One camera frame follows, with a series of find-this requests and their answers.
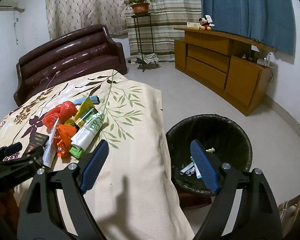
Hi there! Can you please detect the white teal toothpaste tube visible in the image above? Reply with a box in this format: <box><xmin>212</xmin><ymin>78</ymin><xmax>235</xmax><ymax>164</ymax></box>
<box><xmin>179</xmin><ymin>158</ymin><xmax>202</xmax><ymax>179</ymax></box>

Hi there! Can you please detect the white green plastic bag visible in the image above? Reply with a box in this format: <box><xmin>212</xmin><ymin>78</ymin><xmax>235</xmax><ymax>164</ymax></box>
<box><xmin>71</xmin><ymin>112</ymin><xmax>105</xmax><ymax>151</ymax></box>

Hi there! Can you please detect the orange plastic bag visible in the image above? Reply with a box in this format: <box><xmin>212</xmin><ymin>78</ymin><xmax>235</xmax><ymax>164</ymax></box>
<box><xmin>53</xmin><ymin>124</ymin><xmax>77</xmax><ymax>157</ymax></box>

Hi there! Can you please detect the dark brown box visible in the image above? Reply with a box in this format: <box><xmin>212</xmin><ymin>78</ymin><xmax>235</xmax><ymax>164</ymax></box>
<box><xmin>24</xmin><ymin>132</ymin><xmax>49</xmax><ymax>155</ymax></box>

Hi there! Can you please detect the white green plastic wrapper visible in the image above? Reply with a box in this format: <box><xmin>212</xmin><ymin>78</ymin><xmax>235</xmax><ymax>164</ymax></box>
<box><xmin>206</xmin><ymin>148</ymin><xmax>215</xmax><ymax>153</ymax></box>

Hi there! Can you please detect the black trash bin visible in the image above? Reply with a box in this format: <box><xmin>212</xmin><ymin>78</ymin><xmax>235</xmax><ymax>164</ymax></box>
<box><xmin>165</xmin><ymin>113</ymin><xmax>254</xmax><ymax>197</ymax></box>

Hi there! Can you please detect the floral beige tablecloth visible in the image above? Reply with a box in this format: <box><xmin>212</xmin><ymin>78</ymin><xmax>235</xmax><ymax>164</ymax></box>
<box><xmin>0</xmin><ymin>70</ymin><xmax>194</xmax><ymax>239</ymax></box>

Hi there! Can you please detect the green battery pack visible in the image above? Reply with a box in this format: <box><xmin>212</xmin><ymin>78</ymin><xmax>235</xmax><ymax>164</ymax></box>
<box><xmin>75</xmin><ymin>107</ymin><xmax>98</xmax><ymax>130</ymax></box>

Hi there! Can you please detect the red plastic bag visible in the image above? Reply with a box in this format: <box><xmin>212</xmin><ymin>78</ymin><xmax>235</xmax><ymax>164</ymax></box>
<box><xmin>42</xmin><ymin>101</ymin><xmax>77</xmax><ymax>129</ymax></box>

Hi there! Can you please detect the yellow snack wrapper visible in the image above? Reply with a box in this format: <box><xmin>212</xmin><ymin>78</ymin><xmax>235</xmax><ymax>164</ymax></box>
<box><xmin>64</xmin><ymin>101</ymin><xmax>94</xmax><ymax>126</ymax></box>

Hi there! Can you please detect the light blue wrapper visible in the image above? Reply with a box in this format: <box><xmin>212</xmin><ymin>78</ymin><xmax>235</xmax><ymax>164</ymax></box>
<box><xmin>73</xmin><ymin>95</ymin><xmax>100</xmax><ymax>105</ymax></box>

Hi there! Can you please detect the wooden tv cabinet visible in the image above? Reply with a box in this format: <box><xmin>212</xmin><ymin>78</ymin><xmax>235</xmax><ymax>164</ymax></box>
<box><xmin>174</xmin><ymin>28</ymin><xmax>276</xmax><ymax>116</ymax></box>

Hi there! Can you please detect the wicker basket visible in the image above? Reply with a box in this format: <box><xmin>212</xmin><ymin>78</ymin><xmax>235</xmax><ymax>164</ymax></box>
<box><xmin>278</xmin><ymin>194</ymin><xmax>300</xmax><ymax>239</ymax></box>

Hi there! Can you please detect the checkered cloth on stand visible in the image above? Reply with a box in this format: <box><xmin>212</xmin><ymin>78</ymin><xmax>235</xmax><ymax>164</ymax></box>
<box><xmin>136</xmin><ymin>53</ymin><xmax>159</xmax><ymax>64</ymax></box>

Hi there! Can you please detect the black metal plant stand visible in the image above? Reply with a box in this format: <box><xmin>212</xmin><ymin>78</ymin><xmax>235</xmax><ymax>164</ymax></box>
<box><xmin>132</xmin><ymin>12</ymin><xmax>159</xmax><ymax>72</ymax></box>

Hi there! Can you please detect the dark brown leather sofa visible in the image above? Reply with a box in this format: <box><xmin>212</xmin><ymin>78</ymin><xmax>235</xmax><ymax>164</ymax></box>
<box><xmin>14</xmin><ymin>24</ymin><xmax>128</xmax><ymax>106</ymax></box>

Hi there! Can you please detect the white wifi router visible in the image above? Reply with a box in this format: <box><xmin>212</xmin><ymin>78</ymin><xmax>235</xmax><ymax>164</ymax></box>
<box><xmin>257</xmin><ymin>52</ymin><xmax>277</xmax><ymax>68</ymax></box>

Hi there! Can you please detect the mickey mouse plush toy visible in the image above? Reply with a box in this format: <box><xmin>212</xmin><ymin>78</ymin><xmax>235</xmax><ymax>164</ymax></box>
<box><xmin>198</xmin><ymin>17</ymin><xmax>211</xmax><ymax>30</ymax></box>

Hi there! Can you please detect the small white box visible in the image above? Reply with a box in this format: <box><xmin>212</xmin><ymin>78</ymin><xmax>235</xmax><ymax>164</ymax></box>
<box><xmin>186</xmin><ymin>22</ymin><xmax>201</xmax><ymax>29</ymax></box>

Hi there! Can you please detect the striped curtain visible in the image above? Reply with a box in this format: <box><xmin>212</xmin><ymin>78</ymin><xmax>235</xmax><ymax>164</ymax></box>
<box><xmin>125</xmin><ymin>0</ymin><xmax>202</xmax><ymax>62</ymax></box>

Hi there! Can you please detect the blue curtain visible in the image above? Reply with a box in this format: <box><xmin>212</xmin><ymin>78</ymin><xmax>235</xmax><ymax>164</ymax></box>
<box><xmin>201</xmin><ymin>0</ymin><xmax>295</xmax><ymax>55</ymax></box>

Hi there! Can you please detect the potted green plant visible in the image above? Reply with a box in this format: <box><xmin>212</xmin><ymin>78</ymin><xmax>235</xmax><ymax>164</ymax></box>
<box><xmin>125</xmin><ymin>0</ymin><xmax>155</xmax><ymax>15</ymax></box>

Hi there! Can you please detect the beige patterned curtain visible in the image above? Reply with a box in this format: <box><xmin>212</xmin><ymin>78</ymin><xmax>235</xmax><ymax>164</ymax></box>
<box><xmin>45</xmin><ymin>0</ymin><xmax>127</xmax><ymax>39</ymax></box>

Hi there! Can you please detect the white air conditioner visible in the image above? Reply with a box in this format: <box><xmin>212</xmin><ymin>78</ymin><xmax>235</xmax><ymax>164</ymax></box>
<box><xmin>0</xmin><ymin>0</ymin><xmax>25</xmax><ymax>13</ymax></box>

